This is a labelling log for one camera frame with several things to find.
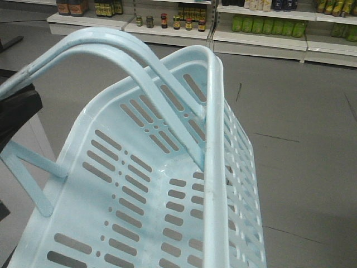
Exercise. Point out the green-lid glass jar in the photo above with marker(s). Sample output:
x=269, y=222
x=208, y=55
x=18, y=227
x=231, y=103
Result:
x=139, y=21

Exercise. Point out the white store shelving unit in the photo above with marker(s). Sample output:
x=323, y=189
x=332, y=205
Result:
x=317, y=45

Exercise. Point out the row of green bottles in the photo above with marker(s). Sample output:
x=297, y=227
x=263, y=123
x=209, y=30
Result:
x=269, y=26

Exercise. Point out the red-lid sauce jar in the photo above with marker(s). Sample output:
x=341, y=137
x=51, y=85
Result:
x=164, y=20

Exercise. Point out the light blue plastic basket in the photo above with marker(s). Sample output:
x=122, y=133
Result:
x=159, y=171

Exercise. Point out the yellow-label sauce jar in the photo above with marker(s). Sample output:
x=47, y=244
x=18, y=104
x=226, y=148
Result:
x=176, y=22

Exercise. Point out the dark-lid glass jar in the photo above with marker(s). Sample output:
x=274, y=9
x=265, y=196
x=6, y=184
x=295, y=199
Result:
x=149, y=22

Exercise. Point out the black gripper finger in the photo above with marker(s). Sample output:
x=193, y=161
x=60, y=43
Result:
x=16, y=110

